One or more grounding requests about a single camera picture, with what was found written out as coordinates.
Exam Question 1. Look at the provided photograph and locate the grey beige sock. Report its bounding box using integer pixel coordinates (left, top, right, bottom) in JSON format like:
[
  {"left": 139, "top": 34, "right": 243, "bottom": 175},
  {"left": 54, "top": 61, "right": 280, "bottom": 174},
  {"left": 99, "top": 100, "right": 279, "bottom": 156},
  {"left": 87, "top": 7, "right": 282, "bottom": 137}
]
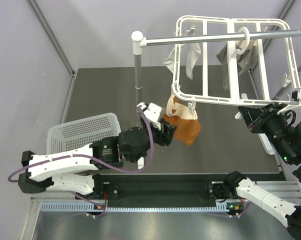
[{"left": 216, "top": 40, "right": 258, "bottom": 90}]

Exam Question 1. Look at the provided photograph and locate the white clip sock hanger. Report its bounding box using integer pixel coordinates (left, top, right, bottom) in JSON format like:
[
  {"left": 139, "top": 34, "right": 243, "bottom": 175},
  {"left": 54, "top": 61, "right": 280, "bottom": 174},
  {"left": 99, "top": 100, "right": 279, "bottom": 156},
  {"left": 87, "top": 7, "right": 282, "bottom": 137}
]
[{"left": 171, "top": 15, "right": 301, "bottom": 106}]

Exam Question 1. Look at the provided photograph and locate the dark grey table mat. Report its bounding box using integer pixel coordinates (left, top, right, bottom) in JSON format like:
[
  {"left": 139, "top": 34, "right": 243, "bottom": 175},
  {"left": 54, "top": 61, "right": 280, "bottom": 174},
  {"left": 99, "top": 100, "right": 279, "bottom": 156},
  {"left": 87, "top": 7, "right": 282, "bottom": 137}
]
[{"left": 65, "top": 65, "right": 280, "bottom": 175}]

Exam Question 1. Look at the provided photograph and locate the white sock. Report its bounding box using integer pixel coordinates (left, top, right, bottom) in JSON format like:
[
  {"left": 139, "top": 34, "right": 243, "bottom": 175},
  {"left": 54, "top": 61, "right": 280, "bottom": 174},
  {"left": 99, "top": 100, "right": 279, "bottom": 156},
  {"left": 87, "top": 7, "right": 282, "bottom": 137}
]
[
  {"left": 163, "top": 43, "right": 191, "bottom": 73},
  {"left": 185, "top": 43, "right": 202, "bottom": 80}
]

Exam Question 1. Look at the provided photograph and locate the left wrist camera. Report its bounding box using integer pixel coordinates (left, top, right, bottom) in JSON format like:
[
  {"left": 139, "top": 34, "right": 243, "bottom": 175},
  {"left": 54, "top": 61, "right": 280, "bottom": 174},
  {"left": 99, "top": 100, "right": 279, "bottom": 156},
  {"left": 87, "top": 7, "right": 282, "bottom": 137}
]
[{"left": 136, "top": 102, "right": 164, "bottom": 130}]

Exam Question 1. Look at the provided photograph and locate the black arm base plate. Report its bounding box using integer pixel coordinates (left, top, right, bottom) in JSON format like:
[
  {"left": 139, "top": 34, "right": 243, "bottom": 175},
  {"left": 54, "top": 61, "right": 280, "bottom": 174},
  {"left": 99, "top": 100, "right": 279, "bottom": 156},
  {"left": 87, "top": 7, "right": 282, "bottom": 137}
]
[{"left": 75, "top": 181, "right": 244, "bottom": 203}]

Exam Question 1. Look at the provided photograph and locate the metal drying rack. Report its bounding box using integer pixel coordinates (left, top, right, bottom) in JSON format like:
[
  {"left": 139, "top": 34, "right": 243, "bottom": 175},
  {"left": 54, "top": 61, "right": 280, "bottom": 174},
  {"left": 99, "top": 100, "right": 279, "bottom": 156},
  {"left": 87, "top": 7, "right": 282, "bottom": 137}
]
[{"left": 131, "top": 29, "right": 301, "bottom": 104}]

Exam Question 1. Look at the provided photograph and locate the orange beige sock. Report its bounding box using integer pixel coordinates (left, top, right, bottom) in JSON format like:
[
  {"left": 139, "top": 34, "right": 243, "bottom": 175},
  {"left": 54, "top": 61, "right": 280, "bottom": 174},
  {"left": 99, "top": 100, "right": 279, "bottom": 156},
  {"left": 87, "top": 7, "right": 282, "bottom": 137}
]
[{"left": 163, "top": 94, "right": 201, "bottom": 146}]

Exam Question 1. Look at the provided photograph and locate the white perforated plastic basket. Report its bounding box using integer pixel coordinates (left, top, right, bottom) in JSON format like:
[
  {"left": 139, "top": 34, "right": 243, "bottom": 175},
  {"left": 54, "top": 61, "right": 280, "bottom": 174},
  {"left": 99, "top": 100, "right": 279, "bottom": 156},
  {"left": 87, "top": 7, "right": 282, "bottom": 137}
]
[{"left": 46, "top": 112, "right": 121, "bottom": 155}]

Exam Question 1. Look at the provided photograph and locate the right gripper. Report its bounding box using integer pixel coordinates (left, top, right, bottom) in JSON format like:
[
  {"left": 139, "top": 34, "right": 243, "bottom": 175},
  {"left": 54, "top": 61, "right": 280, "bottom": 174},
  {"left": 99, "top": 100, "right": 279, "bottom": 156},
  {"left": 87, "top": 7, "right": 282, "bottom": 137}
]
[{"left": 238, "top": 100, "right": 296, "bottom": 163}]

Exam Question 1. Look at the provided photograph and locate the slotted grey cable duct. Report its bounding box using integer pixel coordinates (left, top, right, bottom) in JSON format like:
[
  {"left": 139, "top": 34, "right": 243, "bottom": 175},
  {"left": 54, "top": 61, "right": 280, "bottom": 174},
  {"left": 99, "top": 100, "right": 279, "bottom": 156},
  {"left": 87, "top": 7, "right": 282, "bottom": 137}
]
[{"left": 40, "top": 201, "right": 243, "bottom": 213}]

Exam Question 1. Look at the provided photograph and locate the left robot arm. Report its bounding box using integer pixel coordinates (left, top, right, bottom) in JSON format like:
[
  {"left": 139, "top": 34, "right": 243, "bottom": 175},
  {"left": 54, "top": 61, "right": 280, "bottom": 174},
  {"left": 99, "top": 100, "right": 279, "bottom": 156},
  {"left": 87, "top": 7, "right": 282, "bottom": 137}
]
[{"left": 17, "top": 121, "right": 177, "bottom": 199}]

